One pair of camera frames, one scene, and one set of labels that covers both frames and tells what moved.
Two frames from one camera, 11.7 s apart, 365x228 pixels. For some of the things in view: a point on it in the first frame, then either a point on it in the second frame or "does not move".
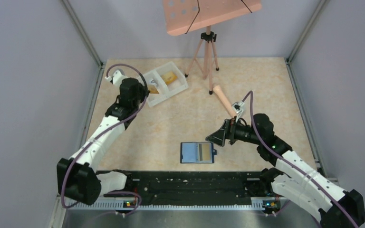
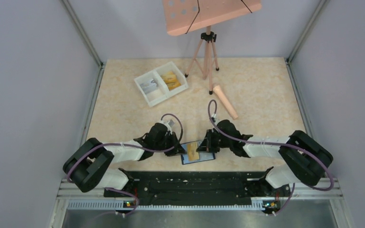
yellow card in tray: [169, 77] does not move
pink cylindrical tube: [217, 90] does not move
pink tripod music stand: [181, 16] does not move
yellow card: [153, 90] to [171, 85]
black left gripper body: [143, 93] to [169, 139]
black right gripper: [228, 129] to [207, 145]
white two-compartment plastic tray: [164, 82] does not move
